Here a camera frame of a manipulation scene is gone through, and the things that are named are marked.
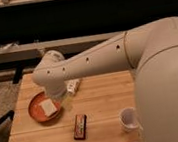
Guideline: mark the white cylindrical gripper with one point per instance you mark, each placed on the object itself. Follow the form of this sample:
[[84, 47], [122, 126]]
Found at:
[[56, 91]]

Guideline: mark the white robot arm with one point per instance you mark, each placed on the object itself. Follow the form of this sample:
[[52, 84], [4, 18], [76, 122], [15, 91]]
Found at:
[[152, 50]]

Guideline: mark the white plastic bottle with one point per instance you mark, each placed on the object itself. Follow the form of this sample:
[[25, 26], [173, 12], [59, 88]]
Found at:
[[72, 86]]

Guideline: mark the white square sponge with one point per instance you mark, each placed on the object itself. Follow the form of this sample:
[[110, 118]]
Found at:
[[48, 107]]

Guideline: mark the orange round plate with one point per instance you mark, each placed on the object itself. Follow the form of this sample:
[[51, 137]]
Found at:
[[35, 110]]

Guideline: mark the wooden table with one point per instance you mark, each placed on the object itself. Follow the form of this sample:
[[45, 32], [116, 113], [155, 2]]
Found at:
[[100, 98]]

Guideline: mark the black chair leg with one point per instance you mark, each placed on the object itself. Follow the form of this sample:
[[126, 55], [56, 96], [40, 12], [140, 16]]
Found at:
[[9, 115]]

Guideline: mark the long grey bench rail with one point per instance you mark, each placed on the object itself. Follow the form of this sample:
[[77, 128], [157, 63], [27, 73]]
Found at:
[[65, 46]]

